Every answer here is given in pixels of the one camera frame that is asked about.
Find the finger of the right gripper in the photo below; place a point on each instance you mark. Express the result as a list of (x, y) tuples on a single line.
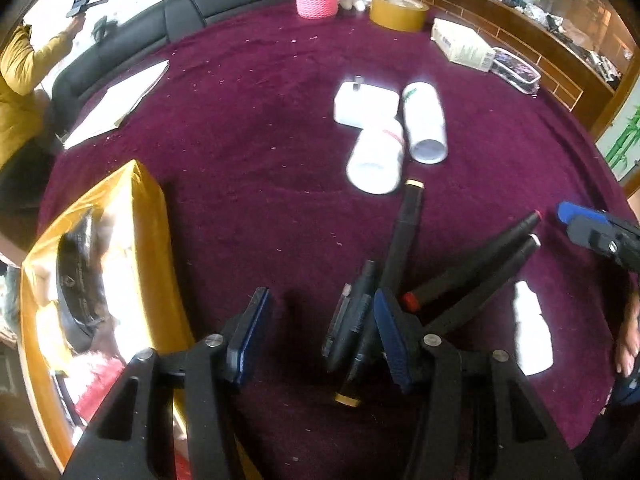
[(595, 235), (568, 212)]

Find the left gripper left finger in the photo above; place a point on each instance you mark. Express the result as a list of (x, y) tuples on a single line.
[(243, 348)]

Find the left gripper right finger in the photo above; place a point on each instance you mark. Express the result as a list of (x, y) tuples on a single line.
[(401, 336)]

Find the black marker red cap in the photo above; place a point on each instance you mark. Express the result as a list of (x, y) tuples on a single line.
[(471, 263)]

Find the black marker yellow cap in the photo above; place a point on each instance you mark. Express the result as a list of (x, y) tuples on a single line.
[(369, 345)]

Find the black marker pink cap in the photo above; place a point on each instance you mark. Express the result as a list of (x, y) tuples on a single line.
[(473, 302)]

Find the black pen with clip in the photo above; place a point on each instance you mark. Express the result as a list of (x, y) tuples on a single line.
[(348, 318)]

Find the white dropper bottle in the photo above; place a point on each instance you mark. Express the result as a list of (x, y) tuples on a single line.
[(533, 343)]

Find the red foil pouch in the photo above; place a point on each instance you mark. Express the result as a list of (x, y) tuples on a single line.
[(90, 376)]

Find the white bottle red stripe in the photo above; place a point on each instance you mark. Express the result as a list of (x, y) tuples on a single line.
[(375, 164)]

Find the person's right hand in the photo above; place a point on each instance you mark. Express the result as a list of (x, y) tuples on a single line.
[(627, 343)]

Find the yellow storage box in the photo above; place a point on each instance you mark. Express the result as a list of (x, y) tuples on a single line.
[(121, 388)]

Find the clear plastic container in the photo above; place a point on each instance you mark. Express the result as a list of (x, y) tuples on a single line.
[(516, 72)]

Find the white pill bottle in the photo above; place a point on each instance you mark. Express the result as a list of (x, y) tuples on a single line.
[(425, 123)]

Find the wooden shelf cabinet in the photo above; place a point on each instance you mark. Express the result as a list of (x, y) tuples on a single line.
[(564, 73)]

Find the beige paper box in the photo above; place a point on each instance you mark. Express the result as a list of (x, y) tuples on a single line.
[(462, 45)]

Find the white charger adapter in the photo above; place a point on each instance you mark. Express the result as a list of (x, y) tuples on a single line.
[(357, 104)]

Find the white notebook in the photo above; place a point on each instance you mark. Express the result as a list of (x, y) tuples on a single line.
[(118, 103)]

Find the yellow tape roll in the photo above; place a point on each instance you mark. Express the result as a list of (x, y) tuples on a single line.
[(399, 15)]

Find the person in yellow jacket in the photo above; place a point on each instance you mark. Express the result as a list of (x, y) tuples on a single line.
[(29, 144)]

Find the black clamps on headboard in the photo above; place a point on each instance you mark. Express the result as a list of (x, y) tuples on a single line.
[(103, 28)]

